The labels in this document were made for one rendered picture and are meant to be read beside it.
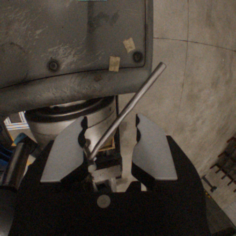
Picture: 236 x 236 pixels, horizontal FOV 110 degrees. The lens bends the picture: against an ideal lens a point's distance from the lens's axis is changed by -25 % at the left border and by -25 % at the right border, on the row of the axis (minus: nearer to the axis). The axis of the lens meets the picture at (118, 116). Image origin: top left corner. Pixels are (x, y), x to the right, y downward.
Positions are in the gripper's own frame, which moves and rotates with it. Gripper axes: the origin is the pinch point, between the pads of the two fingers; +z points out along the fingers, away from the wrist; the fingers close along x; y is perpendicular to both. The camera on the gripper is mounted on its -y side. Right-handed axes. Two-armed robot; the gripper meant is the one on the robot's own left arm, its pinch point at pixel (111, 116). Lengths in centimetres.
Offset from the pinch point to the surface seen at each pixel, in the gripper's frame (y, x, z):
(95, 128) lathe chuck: 10.6, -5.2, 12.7
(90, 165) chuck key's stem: 13.0, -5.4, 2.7
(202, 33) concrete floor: -53, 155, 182
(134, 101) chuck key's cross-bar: 0.6, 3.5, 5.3
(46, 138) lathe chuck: 10.9, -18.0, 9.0
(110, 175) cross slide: 76, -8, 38
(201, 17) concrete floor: -80, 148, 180
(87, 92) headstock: 0.1, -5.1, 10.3
